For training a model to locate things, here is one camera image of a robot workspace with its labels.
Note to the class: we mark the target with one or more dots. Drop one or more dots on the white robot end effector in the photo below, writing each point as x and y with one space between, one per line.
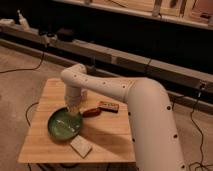
73 109

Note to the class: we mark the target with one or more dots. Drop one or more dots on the green ceramic bowl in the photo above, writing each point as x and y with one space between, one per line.
63 126

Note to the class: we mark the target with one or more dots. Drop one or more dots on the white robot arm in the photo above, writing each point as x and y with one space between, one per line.
153 128

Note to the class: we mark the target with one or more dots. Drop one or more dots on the red brown oblong object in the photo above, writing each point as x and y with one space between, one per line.
91 112

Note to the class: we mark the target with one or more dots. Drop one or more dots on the translucent plastic cup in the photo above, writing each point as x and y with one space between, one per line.
84 94

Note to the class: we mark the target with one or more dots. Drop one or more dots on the brown rectangular box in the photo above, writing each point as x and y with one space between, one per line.
109 106

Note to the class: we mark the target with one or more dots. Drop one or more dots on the pale sponge block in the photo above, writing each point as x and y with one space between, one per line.
81 146

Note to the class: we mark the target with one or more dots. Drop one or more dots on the black device on ledge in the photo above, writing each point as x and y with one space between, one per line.
65 35

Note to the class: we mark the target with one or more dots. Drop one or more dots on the white spray bottle background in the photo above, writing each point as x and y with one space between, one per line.
23 21

